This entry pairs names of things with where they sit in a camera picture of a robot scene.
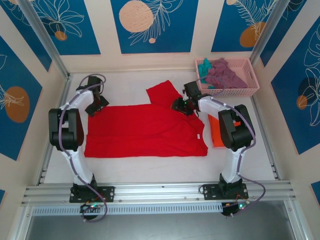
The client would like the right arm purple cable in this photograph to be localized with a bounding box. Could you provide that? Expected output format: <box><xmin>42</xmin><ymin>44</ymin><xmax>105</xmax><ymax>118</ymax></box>
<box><xmin>183</xmin><ymin>76</ymin><xmax>266</xmax><ymax>218</ymax></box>

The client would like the aluminium frame post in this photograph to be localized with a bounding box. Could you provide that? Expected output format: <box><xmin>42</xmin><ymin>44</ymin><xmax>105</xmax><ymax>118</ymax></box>
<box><xmin>17</xmin><ymin>0</ymin><xmax>71</xmax><ymax>80</ymax></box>
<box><xmin>242</xmin><ymin>0</ymin><xmax>308</xmax><ymax>77</ymax></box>

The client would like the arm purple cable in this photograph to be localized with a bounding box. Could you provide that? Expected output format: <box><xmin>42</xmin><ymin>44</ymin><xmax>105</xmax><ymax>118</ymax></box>
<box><xmin>58</xmin><ymin>73</ymin><xmax>108</xmax><ymax>223</ymax></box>
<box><xmin>183</xmin><ymin>76</ymin><xmax>266</xmax><ymax>218</ymax></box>

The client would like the red t-shirt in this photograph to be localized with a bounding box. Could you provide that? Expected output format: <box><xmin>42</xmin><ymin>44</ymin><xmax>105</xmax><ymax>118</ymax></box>
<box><xmin>83</xmin><ymin>79</ymin><xmax>210</xmax><ymax>159</ymax></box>

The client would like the orange folded t-shirt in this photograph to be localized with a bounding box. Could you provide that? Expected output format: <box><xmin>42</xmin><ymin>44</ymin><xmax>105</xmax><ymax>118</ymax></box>
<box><xmin>208</xmin><ymin>114</ymin><xmax>242</xmax><ymax>149</ymax></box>

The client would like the wide aluminium mounting rail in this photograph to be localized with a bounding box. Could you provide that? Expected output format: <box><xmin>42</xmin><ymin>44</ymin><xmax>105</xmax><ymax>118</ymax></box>
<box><xmin>21</xmin><ymin>181</ymin><xmax>297</xmax><ymax>206</ymax></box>

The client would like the purple t-shirt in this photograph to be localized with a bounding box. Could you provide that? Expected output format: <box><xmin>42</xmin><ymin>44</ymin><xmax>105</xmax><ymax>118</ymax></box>
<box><xmin>204</xmin><ymin>57</ymin><xmax>249</xmax><ymax>90</ymax></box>

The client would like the white slotted cable duct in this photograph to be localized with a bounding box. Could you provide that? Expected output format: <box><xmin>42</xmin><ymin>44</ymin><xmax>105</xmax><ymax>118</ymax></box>
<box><xmin>31</xmin><ymin>202</ymin><xmax>224</xmax><ymax>216</ymax></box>

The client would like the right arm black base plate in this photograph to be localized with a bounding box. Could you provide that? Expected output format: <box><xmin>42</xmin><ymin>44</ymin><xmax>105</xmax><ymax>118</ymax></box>
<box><xmin>201</xmin><ymin>183</ymin><xmax>250</xmax><ymax>201</ymax></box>

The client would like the aluminium side rail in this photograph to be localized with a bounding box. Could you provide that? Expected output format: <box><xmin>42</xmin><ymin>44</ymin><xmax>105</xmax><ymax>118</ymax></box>
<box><xmin>251</xmin><ymin>96</ymin><xmax>282</xmax><ymax>181</ymax></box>
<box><xmin>36</xmin><ymin>73</ymin><xmax>75</xmax><ymax>186</ymax></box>

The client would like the aluminium frame leg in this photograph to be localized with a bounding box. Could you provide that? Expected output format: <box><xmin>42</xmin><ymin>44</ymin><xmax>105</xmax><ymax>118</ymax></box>
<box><xmin>283</xmin><ymin>199</ymin><xmax>310</xmax><ymax>240</ymax></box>
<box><xmin>12</xmin><ymin>205</ymin><xmax>35</xmax><ymax>240</ymax></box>

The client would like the pink plastic basket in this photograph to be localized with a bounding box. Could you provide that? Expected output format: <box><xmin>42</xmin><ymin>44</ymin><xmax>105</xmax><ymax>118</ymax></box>
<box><xmin>194</xmin><ymin>57</ymin><xmax>261</xmax><ymax>98</ymax></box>

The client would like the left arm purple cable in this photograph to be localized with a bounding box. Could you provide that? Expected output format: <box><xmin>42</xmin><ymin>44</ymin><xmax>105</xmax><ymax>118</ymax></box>
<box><xmin>58</xmin><ymin>73</ymin><xmax>108</xmax><ymax>223</ymax></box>

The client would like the teal t-shirt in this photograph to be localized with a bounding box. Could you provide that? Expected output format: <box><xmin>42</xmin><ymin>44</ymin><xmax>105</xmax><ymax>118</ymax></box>
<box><xmin>198</xmin><ymin>57</ymin><xmax>215</xmax><ymax>90</ymax></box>

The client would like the small controller board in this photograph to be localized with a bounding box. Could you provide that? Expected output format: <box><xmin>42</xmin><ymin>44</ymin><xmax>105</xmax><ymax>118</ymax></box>
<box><xmin>221</xmin><ymin>201</ymin><xmax>252</xmax><ymax>218</ymax></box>
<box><xmin>79</xmin><ymin>202</ymin><xmax>104</xmax><ymax>214</ymax></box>

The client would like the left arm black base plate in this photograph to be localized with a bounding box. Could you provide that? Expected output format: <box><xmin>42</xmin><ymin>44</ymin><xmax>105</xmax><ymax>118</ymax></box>
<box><xmin>69</xmin><ymin>185</ymin><xmax>116</xmax><ymax>203</ymax></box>

